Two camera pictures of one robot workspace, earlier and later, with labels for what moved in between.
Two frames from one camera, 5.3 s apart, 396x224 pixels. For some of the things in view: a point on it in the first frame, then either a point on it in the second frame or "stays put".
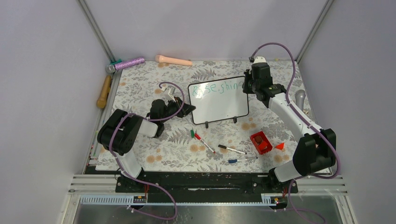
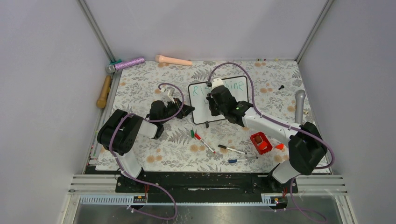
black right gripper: (249, 74) to (211, 100)
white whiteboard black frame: (218, 100) stays put
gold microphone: (101, 102) stays put
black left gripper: (178, 103) stays put
